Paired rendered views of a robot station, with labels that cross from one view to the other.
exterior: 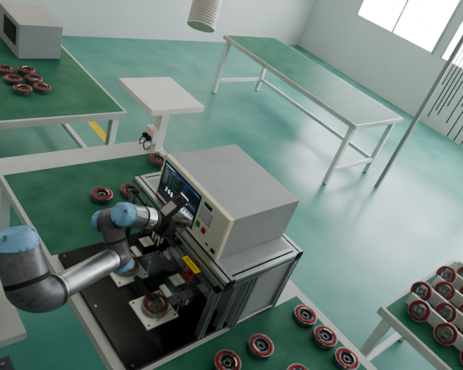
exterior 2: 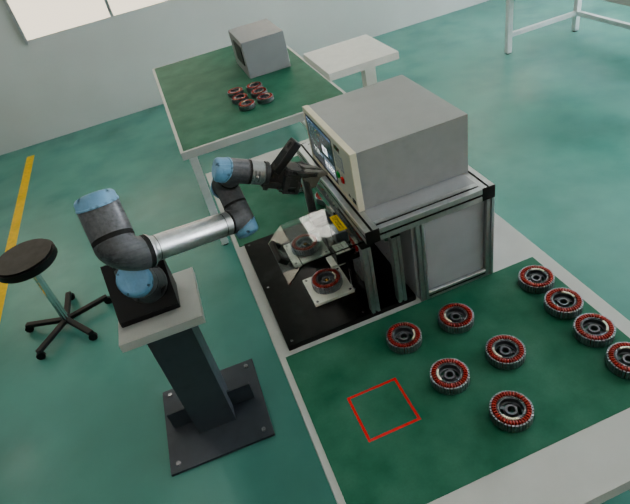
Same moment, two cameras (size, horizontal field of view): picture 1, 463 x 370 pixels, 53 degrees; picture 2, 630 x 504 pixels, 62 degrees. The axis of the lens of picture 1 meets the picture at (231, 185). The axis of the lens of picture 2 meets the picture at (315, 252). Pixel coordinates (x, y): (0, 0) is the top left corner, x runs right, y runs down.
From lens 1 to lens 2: 0.83 m
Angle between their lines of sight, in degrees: 33
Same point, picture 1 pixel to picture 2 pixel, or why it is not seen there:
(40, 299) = (118, 254)
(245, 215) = (373, 146)
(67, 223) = (261, 216)
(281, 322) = (498, 290)
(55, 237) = not seen: hidden behind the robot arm
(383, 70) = not seen: outside the picture
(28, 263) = (100, 220)
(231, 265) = (379, 214)
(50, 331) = not seen: hidden behind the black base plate
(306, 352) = (529, 322)
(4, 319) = (186, 305)
